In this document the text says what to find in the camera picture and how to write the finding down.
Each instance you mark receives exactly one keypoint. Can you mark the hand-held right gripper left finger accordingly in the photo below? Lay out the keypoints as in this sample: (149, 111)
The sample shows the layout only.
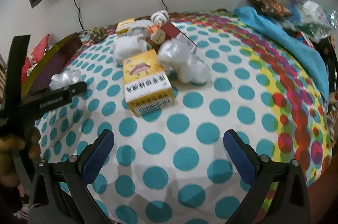
(97, 158)

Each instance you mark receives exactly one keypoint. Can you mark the small crumpled clear plastic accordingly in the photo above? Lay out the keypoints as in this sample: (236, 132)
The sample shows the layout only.
(64, 78)

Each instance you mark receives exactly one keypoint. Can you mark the blue towel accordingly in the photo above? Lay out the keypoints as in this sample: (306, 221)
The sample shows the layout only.
(285, 44)

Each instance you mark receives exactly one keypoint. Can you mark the white round lid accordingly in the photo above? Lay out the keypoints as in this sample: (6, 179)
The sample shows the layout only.
(138, 27)

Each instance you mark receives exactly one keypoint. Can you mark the polka dot printed blanket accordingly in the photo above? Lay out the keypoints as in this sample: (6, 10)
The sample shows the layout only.
(184, 121)

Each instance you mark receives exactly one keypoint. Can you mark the brown patterned snack bag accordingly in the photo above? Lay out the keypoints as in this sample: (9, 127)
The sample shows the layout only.
(268, 5)

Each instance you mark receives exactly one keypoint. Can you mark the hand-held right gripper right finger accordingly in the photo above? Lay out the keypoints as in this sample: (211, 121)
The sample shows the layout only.
(240, 158)

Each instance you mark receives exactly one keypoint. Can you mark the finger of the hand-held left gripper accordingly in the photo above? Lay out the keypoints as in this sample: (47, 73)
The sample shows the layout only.
(60, 97)

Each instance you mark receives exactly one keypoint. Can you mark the large clear plastic bag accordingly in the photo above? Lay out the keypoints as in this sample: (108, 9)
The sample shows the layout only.
(182, 60)

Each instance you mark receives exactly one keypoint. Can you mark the red foil packet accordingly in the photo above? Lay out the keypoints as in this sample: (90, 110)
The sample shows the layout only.
(37, 55)

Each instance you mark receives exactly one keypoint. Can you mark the white rolled sock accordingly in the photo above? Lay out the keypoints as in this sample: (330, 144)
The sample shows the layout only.
(126, 47)

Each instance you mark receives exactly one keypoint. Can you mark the person's left hand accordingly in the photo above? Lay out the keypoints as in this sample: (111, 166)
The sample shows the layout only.
(10, 150)

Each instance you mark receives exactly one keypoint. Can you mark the camouflage patterned pouch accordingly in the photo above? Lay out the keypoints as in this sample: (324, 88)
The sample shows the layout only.
(97, 33)

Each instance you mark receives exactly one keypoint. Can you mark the yellow medicine box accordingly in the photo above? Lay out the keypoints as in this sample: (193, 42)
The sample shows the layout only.
(124, 27)
(148, 78)

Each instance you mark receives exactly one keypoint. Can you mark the clear bag of small goods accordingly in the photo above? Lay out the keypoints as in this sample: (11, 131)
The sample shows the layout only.
(311, 15)

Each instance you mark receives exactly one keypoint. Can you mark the dark red tin box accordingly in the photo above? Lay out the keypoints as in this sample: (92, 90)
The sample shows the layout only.
(50, 65)

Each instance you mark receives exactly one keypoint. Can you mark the dark red cosmetics box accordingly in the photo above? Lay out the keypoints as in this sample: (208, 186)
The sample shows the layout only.
(177, 32)

